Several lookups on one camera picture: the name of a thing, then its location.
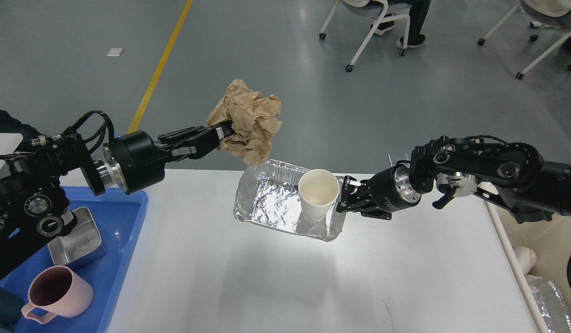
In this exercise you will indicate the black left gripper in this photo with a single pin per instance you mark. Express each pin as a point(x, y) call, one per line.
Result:
point(134, 161)

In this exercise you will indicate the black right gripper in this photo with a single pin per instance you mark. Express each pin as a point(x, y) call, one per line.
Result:
point(388, 191)

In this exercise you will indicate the cream paper cup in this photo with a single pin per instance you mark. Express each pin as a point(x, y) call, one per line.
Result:
point(318, 189)

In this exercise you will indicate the brown paper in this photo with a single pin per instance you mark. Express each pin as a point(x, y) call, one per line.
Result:
point(254, 120)

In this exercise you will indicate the aluminium foil tray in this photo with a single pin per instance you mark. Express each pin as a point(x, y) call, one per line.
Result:
point(268, 196)

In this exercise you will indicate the steel rectangular container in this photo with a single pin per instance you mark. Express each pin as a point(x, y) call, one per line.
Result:
point(82, 246)

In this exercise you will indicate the pink mug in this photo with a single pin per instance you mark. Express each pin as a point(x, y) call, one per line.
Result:
point(57, 291)

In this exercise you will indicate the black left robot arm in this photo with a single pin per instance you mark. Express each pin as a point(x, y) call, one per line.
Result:
point(34, 208)

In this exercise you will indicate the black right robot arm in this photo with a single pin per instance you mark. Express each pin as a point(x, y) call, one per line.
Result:
point(513, 176)

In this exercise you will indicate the blue plastic tray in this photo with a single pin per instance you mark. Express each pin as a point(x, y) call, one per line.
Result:
point(119, 218)

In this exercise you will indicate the white cup in bin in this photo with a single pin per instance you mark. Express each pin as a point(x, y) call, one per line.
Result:
point(526, 258)

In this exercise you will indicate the white side table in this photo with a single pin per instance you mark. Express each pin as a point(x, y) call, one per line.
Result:
point(8, 144)

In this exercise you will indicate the white office chair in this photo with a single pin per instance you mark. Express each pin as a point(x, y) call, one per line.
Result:
point(381, 12)

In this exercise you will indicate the cream plastic bin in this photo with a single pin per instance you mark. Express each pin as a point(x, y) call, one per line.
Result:
point(551, 242)

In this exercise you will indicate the seated person dark trousers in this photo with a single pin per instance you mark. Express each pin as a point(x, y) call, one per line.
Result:
point(418, 14)

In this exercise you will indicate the foil tray in bin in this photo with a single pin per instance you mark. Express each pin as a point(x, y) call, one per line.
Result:
point(551, 304)

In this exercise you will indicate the white chair at right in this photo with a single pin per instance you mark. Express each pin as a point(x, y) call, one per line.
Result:
point(547, 14)

